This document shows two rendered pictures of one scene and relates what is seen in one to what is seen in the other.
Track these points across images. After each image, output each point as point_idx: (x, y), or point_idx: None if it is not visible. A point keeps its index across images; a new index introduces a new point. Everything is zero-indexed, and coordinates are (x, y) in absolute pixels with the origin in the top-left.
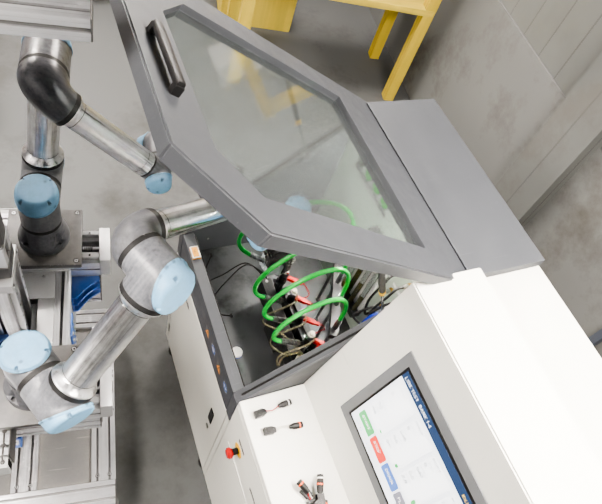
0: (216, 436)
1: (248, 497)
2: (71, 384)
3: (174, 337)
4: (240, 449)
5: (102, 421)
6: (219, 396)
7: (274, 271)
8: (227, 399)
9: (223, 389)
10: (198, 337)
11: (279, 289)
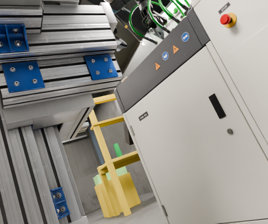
0: (234, 101)
1: None
2: None
3: (170, 197)
4: (227, 13)
5: (122, 74)
6: (194, 60)
7: (158, 29)
8: (193, 34)
9: (187, 43)
10: (162, 98)
11: None
